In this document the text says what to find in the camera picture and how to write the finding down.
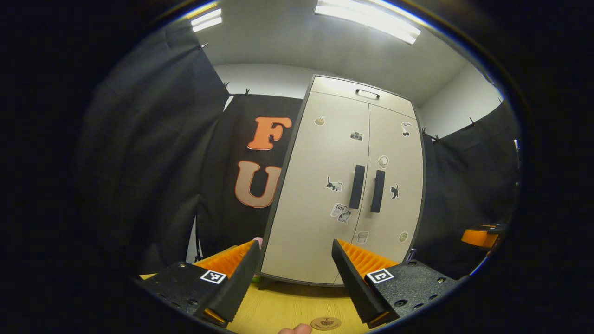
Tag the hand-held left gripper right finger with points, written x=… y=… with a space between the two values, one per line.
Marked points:
x=355 y=287

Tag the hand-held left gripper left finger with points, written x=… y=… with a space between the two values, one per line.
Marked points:
x=236 y=287

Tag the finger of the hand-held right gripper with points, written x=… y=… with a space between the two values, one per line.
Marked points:
x=478 y=238
x=496 y=227

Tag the round wooden coaster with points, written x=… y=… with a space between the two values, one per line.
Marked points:
x=326 y=323

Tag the white cabinet door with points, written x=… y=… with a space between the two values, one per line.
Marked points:
x=403 y=157
x=311 y=222

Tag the white storage cabinet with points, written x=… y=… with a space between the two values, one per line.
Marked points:
x=283 y=185

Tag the white cabinet drawer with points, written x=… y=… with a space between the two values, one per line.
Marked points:
x=334 y=90

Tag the long ceiling light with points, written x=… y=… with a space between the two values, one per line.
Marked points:
x=366 y=21

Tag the small ceiling light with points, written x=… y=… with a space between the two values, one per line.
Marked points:
x=206 y=20

